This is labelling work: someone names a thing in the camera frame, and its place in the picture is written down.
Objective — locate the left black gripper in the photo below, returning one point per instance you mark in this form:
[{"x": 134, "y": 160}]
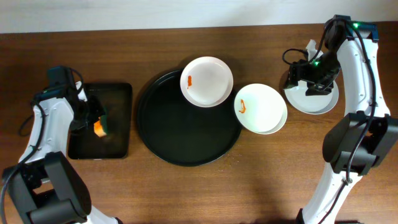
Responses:
[{"x": 94, "y": 113}]

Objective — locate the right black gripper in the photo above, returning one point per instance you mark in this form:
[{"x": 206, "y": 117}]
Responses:
[{"x": 298, "y": 74}]

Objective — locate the green yellow sponge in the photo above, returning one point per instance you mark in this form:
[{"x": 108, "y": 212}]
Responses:
[{"x": 100, "y": 127}]

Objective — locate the white plate bottom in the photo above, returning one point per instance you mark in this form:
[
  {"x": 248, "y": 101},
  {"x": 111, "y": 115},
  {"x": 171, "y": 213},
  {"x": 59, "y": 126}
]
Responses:
[{"x": 317, "y": 104}]

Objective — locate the white plate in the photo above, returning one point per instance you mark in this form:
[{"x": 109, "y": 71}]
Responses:
[
  {"x": 317, "y": 104},
  {"x": 260, "y": 109},
  {"x": 206, "y": 82}
]

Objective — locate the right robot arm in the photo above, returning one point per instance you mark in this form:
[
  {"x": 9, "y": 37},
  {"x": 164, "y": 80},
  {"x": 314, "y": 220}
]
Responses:
[{"x": 366, "y": 134}]

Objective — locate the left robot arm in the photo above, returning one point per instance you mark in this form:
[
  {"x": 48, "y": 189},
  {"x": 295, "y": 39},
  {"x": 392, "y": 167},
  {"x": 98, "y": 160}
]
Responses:
[{"x": 43, "y": 185}]

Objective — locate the rectangular black tray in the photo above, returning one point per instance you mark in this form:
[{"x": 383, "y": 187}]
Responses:
[{"x": 116, "y": 99}]

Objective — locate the round black tray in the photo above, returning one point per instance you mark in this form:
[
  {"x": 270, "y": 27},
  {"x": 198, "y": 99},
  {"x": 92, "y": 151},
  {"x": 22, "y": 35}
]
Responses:
[{"x": 181, "y": 133}]

